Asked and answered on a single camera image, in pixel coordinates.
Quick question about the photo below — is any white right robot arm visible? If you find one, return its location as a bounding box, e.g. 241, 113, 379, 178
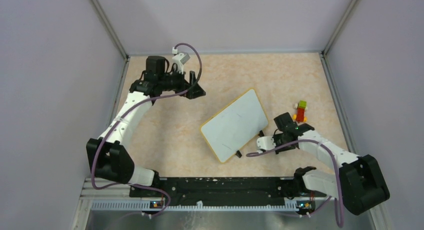
271, 112, 391, 215

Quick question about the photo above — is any yellow framed whiteboard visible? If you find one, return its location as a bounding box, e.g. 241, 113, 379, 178
199, 88, 269, 163

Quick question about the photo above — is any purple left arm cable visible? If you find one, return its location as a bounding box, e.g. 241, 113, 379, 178
90, 42, 203, 219

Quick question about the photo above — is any aluminium frame rail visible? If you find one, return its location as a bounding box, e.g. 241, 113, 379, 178
71, 177, 388, 230

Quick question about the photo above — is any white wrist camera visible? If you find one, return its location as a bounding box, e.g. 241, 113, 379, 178
172, 47, 190, 72
256, 136, 276, 153

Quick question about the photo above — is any red green lego car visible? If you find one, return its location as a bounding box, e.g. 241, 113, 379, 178
292, 100, 308, 123

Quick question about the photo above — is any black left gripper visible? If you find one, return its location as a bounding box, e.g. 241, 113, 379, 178
158, 65, 205, 99

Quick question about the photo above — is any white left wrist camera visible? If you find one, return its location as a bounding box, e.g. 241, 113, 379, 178
172, 47, 190, 72

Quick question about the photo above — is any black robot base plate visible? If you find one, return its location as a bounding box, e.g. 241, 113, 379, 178
129, 177, 312, 206

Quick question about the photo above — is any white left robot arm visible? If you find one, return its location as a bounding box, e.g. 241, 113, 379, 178
86, 52, 206, 197

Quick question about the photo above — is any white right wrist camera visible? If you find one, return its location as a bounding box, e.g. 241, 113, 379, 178
256, 136, 276, 153

